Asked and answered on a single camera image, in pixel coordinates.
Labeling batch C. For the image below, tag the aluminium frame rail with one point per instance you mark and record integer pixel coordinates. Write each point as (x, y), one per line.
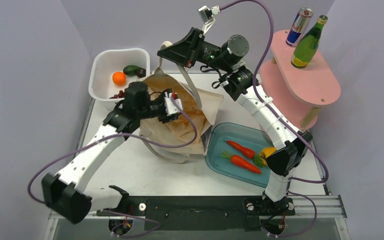
(328, 216)

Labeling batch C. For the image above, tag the red grape bunch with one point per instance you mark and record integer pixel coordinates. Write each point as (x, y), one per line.
(119, 95)

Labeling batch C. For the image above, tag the yellow bell pepper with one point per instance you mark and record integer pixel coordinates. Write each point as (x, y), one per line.
(265, 153)

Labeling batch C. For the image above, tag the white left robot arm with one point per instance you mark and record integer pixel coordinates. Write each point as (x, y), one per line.
(65, 191)

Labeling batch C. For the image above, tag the orange carrot with greens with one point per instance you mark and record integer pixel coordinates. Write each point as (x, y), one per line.
(240, 162)

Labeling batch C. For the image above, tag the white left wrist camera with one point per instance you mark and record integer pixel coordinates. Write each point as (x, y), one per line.
(173, 104)

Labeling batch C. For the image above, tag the pink three-tier shelf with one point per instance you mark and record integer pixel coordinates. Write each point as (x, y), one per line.
(299, 93)

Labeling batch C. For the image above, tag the green avocado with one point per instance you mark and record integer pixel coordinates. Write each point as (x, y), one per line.
(130, 70)

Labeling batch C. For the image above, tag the white plastic basket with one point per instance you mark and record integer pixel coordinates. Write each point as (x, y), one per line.
(112, 71)

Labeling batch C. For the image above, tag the teal plastic tray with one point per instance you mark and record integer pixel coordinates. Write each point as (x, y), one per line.
(234, 149)

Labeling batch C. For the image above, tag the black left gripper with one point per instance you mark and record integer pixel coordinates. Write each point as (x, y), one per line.
(164, 118)

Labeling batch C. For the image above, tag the green glass bottle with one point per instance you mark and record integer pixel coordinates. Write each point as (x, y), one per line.
(308, 45)

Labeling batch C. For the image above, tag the canvas tote bag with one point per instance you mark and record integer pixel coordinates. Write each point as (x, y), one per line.
(182, 137)

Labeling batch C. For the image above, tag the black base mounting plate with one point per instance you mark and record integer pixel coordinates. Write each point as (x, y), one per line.
(201, 213)

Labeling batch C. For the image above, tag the orange fruit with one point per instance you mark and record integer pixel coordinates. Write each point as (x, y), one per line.
(119, 78)

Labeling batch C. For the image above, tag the red chili pepper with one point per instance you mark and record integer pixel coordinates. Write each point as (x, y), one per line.
(248, 153)

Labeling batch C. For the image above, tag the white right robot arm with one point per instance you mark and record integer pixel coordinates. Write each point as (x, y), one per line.
(290, 143)

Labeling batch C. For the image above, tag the blue labelled bottle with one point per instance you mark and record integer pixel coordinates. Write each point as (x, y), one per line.
(299, 25)

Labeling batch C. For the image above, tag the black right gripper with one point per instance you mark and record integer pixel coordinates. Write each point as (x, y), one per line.
(186, 51)

